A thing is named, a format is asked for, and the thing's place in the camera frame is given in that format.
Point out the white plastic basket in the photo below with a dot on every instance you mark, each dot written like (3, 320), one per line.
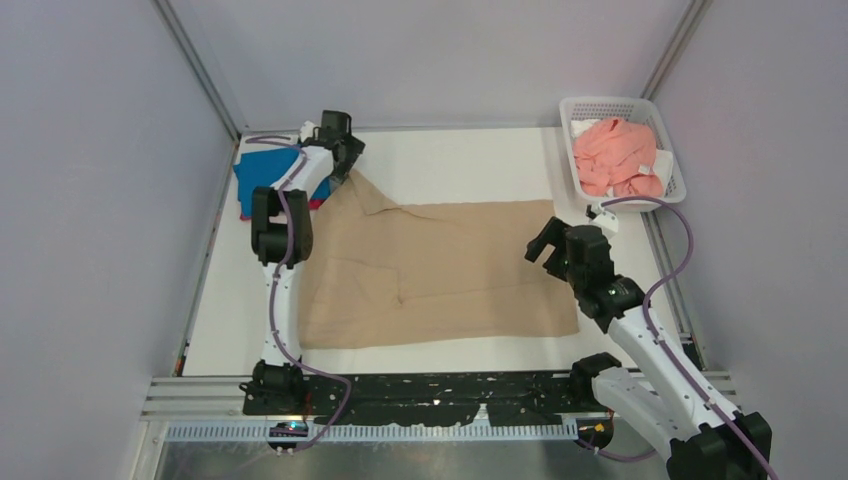
(618, 147)

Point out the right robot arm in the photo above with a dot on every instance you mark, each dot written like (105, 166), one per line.
(689, 423)

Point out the blue folded t shirt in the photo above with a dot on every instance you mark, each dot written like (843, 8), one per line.
(268, 168)

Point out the white slotted cable duct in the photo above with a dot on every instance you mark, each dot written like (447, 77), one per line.
(279, 431)

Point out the beige t shirt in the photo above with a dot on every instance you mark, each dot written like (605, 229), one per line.
(383, 274)

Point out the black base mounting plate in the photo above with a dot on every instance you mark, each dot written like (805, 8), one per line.
(516, 398)

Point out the pink folded t shirt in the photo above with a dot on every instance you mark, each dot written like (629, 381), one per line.
(314, 205)

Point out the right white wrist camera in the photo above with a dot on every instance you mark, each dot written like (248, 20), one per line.
(603, 218)

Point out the salmon t shirt in basket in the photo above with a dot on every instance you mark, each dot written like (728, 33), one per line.
(616, 159)

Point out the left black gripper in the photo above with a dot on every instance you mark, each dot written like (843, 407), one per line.
(353, 149)

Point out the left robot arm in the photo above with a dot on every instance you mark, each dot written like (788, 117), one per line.
(282, 239)

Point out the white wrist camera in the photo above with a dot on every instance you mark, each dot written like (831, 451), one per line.
(307, 132)
(603, 218)

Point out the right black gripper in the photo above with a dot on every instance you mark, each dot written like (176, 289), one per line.
(554, 234)

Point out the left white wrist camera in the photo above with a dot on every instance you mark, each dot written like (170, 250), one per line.
(307, 132)

